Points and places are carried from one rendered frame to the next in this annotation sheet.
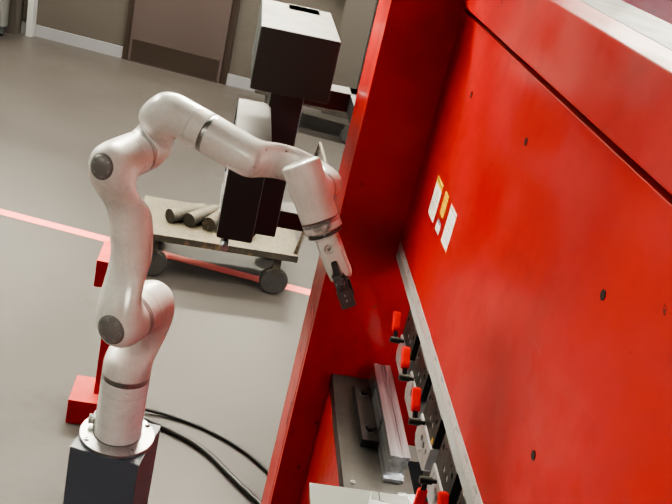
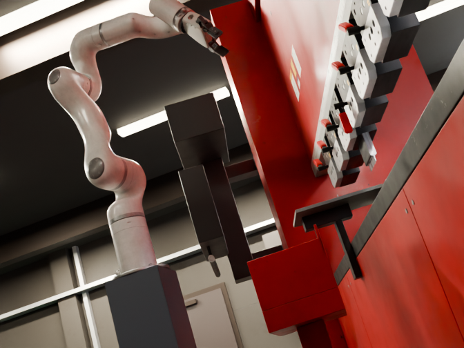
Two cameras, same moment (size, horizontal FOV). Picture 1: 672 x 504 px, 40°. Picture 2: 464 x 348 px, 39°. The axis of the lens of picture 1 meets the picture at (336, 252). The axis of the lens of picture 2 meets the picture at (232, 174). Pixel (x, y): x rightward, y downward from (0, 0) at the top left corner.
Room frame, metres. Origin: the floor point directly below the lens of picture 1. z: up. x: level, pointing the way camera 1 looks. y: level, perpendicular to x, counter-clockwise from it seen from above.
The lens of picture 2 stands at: (-0.07, -0.18, 0.56)
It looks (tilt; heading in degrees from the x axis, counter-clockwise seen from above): 18 degrees up; 7
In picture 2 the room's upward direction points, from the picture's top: 17 degrees counter-clockwise
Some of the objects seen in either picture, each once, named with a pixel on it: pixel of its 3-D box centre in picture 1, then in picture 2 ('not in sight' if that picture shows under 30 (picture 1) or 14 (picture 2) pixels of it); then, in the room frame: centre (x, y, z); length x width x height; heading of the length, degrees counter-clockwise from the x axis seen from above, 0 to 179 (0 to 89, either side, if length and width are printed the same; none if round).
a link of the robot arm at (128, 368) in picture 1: (139, 329); (125, 190); (1.96, 0.43, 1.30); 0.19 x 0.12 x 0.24; 164
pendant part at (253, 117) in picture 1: (244, 167); (204, 215); (2.99, 0.38, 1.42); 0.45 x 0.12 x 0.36; 10
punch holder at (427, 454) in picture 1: (442, 431); (351, 118); (1.91, -0.36, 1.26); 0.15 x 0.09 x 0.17; 9
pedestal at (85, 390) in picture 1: (109, 333); not in sight; (3.36, 0.86, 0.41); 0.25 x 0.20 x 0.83; 99
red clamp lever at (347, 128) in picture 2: (423, 494); (345, 117); (1.73, -0.33, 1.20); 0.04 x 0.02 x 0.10; 99
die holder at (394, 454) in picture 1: (387, 419); not in sight; (2.43, -0.28, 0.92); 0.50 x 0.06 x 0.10; 9
